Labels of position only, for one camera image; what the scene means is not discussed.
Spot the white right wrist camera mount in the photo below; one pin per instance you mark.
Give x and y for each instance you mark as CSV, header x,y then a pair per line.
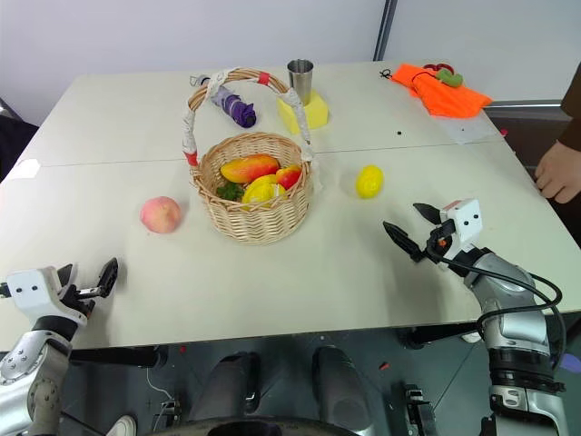
x,y
465,220

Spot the pink peach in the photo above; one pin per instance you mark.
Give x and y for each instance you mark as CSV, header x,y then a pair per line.
x,y
160,215

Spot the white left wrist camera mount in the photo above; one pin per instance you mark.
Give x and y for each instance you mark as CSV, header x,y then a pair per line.
x,y
36,290

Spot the red yellow fruit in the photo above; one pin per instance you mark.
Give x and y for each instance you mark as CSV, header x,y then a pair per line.
x,y
289,177

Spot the metal cup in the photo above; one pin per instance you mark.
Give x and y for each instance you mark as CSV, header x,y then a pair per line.
x,y
300,79

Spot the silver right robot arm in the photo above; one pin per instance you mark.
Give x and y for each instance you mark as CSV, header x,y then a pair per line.
x,y
508,290

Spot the dark rounded shape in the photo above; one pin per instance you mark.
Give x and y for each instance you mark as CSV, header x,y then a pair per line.
x,y
224,386
340,386

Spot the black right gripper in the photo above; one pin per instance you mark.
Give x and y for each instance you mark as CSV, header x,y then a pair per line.
x,y
436,247

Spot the yellow ridged fruit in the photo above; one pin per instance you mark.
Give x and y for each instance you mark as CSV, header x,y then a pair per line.
x,y
262,191

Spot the orange yellow mango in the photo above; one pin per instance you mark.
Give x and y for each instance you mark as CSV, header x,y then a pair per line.
x,y
249,167

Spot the purple folded umbrella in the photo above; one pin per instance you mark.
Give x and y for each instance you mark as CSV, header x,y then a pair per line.
x,y
238,109

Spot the green felt piece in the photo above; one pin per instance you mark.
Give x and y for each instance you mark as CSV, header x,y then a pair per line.
x,y
450,78

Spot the yellow sponge block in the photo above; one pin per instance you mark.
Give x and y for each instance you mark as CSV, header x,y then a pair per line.
x,y
315,111

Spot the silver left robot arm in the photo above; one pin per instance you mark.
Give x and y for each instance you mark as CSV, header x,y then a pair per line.
x,y
27,377

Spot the black table frame bar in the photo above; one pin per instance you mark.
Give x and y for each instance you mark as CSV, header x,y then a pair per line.
x,y
118,357

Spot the orange cloth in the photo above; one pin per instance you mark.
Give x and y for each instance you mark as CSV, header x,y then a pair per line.
x,y
449,97

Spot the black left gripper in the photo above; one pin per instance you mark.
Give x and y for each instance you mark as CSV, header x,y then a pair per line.
x,y
81,302

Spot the white paper tag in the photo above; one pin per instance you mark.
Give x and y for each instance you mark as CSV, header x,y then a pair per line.
x,y
28,168

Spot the clear plastic sheet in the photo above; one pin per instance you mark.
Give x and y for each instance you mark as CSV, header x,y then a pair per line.
x,y
472,129

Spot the green leafy piece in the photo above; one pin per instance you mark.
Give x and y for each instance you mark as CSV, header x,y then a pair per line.
x,y
229,191

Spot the grey window frame post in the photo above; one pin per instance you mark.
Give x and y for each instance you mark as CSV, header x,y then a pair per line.
x,y
385,29

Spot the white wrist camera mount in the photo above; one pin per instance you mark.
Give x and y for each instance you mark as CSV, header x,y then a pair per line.
x,y
36,290
465,220

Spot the yellow lemon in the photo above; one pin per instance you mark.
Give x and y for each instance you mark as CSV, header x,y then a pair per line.
x,y
369,181

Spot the bystander brown sleeve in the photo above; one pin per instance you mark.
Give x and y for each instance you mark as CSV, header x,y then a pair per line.
x,y
573,104

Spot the bystander bare hand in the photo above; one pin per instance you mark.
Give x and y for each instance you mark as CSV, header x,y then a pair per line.
x,y
560,175

